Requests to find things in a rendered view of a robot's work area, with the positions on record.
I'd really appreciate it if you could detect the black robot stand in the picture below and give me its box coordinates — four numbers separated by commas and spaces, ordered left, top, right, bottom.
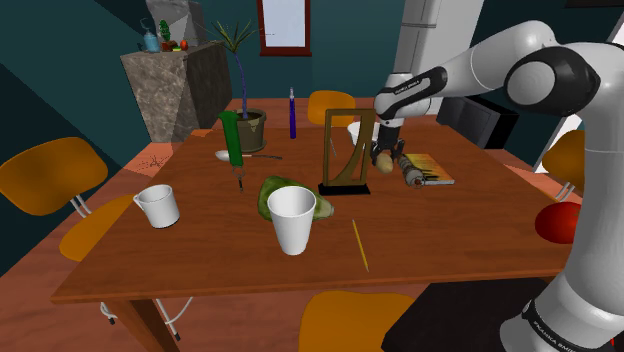
381, 277, 553, 352

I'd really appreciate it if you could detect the white tall cup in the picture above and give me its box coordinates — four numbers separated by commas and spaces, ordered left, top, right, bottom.
266, 185, 319, 257

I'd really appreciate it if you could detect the orange chair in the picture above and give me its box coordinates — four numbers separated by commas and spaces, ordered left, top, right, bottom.
0, 136, 194, 343
541, 128, 587, 203
306, 89, 358, 127
297, 290, 417, 352

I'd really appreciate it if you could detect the brown frame on black base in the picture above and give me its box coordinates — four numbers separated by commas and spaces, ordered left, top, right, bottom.
317, 108, 378, 198

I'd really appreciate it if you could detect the brown rolling pin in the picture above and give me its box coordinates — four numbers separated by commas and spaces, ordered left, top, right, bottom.
396, 152, 428, 190

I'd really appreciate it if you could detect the potted plant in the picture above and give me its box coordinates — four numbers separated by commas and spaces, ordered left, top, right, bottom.
208, 19, 269, 154

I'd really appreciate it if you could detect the white mug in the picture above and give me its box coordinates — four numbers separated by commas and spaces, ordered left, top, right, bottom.
132, 184, 181, 230

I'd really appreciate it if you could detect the yellow pencil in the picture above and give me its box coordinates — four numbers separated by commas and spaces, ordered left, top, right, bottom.
351, 219, 371, 273

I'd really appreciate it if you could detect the red tomato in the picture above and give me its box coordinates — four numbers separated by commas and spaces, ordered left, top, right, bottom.
534, 201, 583, 245

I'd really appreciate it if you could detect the wooden table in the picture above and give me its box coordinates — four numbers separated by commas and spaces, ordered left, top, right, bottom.
50, 125, 576, 352

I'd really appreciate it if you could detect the black cabinet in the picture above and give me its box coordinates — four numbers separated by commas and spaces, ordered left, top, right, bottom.
435, 94, 521, 150

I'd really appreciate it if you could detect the white bowl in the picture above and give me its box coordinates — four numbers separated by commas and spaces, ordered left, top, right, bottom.
346, 120, 382, 148

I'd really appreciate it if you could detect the green avocado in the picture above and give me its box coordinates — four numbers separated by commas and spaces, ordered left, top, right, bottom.
256, 175, 336, 223

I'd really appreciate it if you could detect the brown potato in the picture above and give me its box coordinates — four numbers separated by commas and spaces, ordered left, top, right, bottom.
374, 151, 395, 175

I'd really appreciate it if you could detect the red framed window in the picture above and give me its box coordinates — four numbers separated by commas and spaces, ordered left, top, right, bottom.
256, 0, 313, 58

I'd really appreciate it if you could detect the yellow book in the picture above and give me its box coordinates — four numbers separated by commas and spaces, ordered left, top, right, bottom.
403, 152, 456, 187

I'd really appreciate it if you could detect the marble cabinet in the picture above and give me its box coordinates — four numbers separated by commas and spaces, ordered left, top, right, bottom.
120, 0, 234, 144

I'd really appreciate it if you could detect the green corkscrew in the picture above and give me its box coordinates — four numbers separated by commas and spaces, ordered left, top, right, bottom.
217, 110, 246, 193

